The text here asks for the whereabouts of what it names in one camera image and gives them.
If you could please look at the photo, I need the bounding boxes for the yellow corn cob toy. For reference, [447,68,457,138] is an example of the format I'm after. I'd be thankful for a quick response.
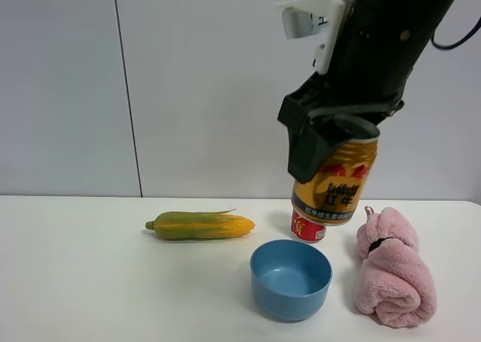
[145,210,256,241]

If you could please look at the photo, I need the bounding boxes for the gold Red Bull can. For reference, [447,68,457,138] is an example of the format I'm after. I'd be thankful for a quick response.
[292,138,378,226]

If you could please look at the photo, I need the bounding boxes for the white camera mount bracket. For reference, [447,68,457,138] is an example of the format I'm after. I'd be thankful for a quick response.
[276,0,354,75]

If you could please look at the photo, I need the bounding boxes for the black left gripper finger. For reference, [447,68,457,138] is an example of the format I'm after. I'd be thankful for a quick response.
[288,116,352,183]

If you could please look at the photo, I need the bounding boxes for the pink rolled towel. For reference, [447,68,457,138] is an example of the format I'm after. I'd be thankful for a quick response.
[355,207,437,328]

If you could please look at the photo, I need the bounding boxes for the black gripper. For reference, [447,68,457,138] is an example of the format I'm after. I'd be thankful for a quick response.
[278,0,455,135]

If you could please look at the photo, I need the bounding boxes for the blue plastic bowl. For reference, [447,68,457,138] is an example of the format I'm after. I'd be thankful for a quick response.
[250,240,333,322]

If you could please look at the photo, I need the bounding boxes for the red herbal tea can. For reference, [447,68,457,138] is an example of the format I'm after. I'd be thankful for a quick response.
[290,209,326,243]

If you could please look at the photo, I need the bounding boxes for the black cable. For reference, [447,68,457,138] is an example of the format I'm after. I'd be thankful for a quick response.
[430,13,481,50]

